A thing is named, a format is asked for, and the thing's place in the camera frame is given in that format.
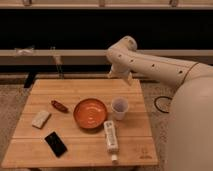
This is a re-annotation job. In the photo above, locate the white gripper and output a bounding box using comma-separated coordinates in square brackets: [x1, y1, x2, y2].
[108, 64, 132, 82]

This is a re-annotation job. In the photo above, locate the red chili pepper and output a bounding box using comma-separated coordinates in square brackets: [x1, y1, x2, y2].
[51, 100, 68, 113]

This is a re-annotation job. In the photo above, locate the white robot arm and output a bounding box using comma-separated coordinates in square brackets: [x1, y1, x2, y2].
[106, 36, 213, 171]

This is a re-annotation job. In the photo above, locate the white sponge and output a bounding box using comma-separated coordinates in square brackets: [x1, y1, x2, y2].
[32, 110, 51, 129]

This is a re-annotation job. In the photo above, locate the translucent plastic cup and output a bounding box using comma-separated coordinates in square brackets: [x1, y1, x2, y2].
[111, 97, 129, 120]

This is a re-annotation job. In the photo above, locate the orange bowl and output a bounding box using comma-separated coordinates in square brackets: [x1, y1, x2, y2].
[73, 98, 108, 130]

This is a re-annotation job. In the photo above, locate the white tube with label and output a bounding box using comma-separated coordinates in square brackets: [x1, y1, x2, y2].
[104, 120, 119, 162]

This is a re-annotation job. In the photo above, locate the black phone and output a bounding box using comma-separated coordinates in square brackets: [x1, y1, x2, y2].
[45, 132, 67, 157]

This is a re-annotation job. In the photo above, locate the black cable on floor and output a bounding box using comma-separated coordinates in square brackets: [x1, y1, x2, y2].
[153, 95, 173, 114]

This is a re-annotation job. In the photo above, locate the wooden bench rail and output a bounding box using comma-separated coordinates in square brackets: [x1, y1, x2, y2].
[0, 49, 213, 65]

